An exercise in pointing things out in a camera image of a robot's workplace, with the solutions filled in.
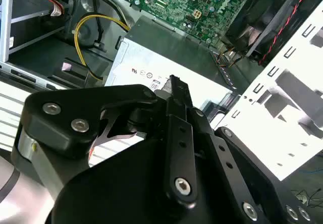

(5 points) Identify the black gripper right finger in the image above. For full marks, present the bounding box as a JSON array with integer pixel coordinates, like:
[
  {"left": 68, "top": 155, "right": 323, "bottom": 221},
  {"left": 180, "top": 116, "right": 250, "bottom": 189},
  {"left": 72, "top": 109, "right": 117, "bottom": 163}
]
[{"left": 180, "top": 79, "right": 318, "bottom": 224}]

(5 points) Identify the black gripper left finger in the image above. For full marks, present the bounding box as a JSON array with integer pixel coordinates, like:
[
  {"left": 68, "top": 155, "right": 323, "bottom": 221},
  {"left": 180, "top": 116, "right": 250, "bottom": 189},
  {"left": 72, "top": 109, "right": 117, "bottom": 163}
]
[{"left": 11, "top": 74, "right": 199, "bottom": 206}]

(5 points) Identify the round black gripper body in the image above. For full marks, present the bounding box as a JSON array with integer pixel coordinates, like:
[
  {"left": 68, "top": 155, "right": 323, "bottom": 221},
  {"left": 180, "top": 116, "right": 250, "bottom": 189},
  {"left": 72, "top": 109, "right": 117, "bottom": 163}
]
[{"left": 50, "top": 138, "right": 240, "bottom": 224}]

